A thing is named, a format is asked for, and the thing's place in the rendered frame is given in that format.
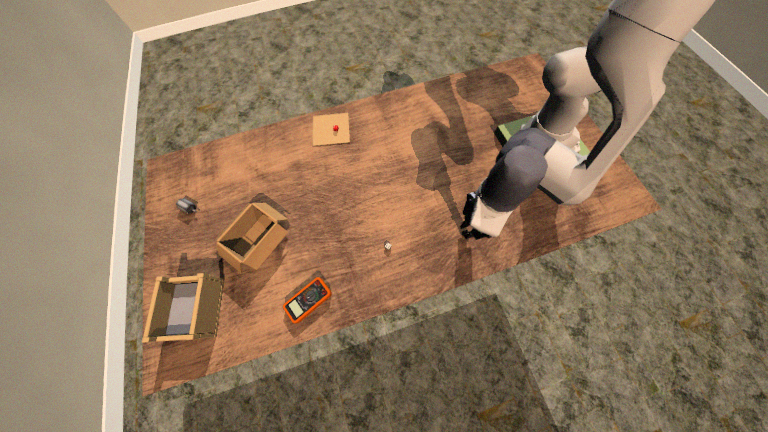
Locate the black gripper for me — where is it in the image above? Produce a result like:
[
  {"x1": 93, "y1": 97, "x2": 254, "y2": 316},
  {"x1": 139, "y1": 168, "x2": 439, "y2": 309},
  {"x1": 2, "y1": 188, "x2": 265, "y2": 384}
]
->
[{"x1": 460, "y1": 191, "x2": 492, "y2": 240}]

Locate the orange flat mat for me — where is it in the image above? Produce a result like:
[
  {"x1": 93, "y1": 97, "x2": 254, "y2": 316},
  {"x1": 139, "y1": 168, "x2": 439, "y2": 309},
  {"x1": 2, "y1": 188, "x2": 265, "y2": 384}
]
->
[{"x1": 313, "y1": 113, "x2": 350, "y2": 146}]

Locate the orange digital multimeter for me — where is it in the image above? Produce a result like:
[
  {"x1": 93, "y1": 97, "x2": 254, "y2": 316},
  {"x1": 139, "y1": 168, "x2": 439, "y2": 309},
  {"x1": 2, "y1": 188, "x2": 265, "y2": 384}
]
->
[{"x1": 283, "y1": 277, "x2": 332, "y2": 323}]

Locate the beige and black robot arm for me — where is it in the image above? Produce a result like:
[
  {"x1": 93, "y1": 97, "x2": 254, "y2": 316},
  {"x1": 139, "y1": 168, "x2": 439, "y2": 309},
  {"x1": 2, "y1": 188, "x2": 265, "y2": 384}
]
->
[{"x1": 469, "y1": 0, "x2": 715, "y2": 237}]

